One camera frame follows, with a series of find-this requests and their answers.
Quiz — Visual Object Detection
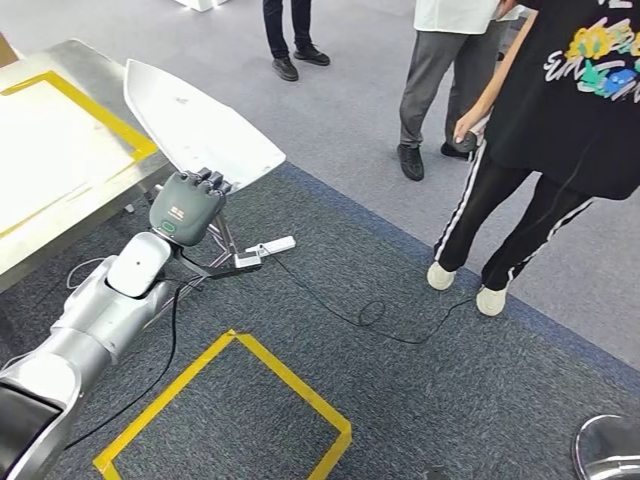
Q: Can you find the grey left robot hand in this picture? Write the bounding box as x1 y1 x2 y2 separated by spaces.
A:
149 167 233 248

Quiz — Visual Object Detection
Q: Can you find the white power strip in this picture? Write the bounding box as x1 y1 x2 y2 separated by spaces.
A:
245 235 297 258

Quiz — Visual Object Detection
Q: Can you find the yellow workbench tape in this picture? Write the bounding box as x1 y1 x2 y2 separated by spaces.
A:
0 69 159 240

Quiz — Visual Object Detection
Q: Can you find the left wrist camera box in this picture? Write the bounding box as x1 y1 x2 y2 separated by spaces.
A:
177 250 263 281

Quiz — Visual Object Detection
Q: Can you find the white floor cable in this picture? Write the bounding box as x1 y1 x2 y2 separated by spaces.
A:
66 256 109 291

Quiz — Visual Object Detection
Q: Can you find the black floor cable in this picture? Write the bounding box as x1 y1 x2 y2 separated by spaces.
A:
259 246 478 347

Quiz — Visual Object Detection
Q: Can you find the white glossy platform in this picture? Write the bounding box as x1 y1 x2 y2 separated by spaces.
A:
174 0 231 13

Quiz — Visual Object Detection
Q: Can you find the dark handheld device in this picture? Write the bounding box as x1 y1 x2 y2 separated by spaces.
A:
454 130 479 155

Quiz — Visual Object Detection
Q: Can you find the person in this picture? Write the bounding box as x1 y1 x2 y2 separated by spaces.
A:
262 0 331 83
427 0 640 318
397 0 528 183

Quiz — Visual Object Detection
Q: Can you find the white plastic body panel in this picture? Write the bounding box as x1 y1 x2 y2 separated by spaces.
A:
122 58 287 195

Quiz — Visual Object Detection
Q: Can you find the yellow floor tape square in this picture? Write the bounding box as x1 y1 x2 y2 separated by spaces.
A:
92 329 352 480

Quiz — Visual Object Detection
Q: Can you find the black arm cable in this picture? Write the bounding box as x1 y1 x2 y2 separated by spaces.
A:
65 281 201 452

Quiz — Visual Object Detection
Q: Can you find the steel workbench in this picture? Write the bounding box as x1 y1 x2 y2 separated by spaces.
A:
0 38 241 296

